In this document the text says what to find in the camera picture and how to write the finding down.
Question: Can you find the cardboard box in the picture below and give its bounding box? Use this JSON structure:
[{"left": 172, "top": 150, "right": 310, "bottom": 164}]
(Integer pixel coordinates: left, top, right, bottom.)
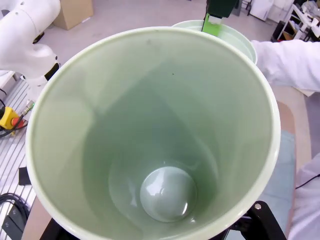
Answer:
[{"left": 53, "top": 0, "right": 95, "bottom": 31}]

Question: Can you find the white cabinet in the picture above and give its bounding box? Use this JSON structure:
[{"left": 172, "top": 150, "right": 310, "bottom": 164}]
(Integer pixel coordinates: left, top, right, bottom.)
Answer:
[{"left": 249, "top": 0, "right": 296, "bottom": 24}]

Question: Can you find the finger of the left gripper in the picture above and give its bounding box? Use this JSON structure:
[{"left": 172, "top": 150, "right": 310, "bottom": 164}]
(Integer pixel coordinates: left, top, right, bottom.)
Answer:
[{"left": 201, "top": 0, "right": 239, "bottom": 36}]

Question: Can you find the light green bowl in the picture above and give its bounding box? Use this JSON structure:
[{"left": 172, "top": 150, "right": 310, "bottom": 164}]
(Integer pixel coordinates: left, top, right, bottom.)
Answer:
[{"left": 171, "top": 19, "right": 258, "bottom": 67}]

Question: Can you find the silver green cable connector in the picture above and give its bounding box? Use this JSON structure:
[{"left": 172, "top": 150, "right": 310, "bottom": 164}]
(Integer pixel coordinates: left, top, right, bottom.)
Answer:
[{"left": 20, "top": 99, "right": 36, "bottom": 121}]

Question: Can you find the light green tall cup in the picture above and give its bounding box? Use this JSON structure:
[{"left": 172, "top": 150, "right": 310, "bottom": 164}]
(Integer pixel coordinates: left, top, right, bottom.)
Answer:
[{"left": 24, "top": 26, "right": 280, "bottom": 240}]

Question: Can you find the white shelf rack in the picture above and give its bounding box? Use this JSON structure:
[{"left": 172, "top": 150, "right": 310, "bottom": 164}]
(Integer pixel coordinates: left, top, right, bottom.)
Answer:
[{"left": 287, "top": 1, "right": 320, "bottom": 42}]

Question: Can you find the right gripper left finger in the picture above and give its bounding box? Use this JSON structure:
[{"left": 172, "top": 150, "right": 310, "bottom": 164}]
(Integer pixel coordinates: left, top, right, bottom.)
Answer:
[{"left": 44, "top": 216, "right": 76, "bottom": 240}]

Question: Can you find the yellow emergency stop box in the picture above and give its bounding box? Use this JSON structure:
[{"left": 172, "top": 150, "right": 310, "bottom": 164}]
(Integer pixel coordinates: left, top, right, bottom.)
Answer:
[{"left": 0, "top": 106, "right": 22, "bottom": 131}]

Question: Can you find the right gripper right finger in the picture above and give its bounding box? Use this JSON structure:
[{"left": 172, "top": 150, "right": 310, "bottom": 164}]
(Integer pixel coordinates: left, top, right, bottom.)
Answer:
[{"left": 233, "top": 199, "right": 287, "bottom": 240}]

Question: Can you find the small black box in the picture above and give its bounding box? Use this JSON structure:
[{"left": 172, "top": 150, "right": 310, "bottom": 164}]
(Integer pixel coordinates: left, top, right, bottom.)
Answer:
[{"left": 18, "top": 166, "right": 32, "bottom": 186}]

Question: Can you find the black floor cable bundle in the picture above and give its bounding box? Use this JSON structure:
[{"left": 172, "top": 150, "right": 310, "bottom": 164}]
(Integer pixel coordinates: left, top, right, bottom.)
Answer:
[{"left": 0, "top": 192, "right": 35, "bottom": 226}]

